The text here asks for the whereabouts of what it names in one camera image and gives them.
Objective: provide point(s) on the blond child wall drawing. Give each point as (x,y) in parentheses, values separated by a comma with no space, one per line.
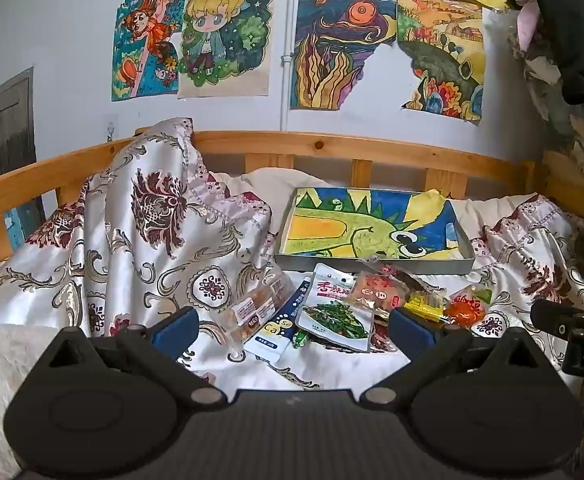
(221,35)

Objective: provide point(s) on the grey door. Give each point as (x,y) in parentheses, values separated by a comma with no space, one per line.
(1,130)

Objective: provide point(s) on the yellow snack packet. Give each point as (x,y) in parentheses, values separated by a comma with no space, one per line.
(422,307)

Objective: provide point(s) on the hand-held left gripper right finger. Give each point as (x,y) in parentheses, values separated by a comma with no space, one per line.
(412,332)

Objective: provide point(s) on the orange snack packet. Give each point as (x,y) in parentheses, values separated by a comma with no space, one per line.
(464,312)

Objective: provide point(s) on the small wall hook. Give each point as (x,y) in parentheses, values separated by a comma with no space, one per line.
(110,131)

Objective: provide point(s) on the black hanging garment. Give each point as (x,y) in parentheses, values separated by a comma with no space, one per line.
(567,20)

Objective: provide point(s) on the floral satin blanket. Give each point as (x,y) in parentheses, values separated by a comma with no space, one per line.
(146,240)

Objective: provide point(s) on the silver green vegetable snack packet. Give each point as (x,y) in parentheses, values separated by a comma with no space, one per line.
(332,310)

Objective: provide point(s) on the white wall pipe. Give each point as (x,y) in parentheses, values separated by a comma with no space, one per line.
(287,85)

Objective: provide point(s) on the blue and white powder packet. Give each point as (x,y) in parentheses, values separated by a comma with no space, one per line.
(272,335)

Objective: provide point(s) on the dinosaur drawing paper liner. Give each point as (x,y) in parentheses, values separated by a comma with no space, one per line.
(352,225)

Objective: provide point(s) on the swirling sun wall drawing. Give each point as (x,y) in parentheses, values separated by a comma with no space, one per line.
(337,45)

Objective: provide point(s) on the orange-haired girl wall drawing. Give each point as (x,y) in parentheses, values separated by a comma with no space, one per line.
(141,45)

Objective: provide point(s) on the green stick snack packet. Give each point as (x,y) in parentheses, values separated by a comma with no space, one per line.
(301,340)

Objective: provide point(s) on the pink meat snack packet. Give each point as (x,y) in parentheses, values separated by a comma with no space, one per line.
(372,292)

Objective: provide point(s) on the beige patterned hanging cloth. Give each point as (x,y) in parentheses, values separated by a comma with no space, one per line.
(547,90)

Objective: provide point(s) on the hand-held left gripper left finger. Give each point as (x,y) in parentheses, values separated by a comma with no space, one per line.
(174,332)

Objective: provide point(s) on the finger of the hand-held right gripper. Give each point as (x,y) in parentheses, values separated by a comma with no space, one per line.
(557,315)

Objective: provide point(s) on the clear packet with brown snack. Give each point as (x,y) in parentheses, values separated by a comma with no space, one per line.
(383,335)

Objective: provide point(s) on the grey shallow tray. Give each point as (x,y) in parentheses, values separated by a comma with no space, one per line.
(372,264)

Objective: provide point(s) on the landscape wall drawing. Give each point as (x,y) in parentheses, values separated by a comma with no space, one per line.
(442,50)

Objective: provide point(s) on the clear bread packet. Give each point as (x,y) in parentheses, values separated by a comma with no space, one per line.
(252,310)

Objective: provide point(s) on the wooden bed rail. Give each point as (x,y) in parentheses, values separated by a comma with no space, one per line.
(322,145)

